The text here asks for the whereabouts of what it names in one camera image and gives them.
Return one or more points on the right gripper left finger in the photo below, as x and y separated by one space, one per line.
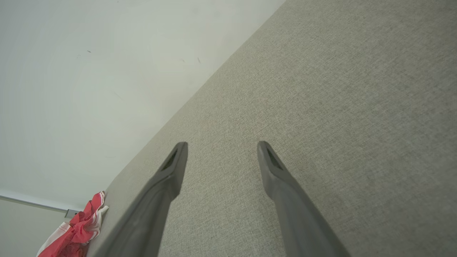
142 210

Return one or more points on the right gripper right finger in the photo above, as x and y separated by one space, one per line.
300 214

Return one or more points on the red jersey with white sleeves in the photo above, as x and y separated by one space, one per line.
80 228

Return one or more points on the grey fabric sofa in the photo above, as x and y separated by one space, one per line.
321 89

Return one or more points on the white wall baseboard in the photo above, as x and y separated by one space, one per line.
32 203

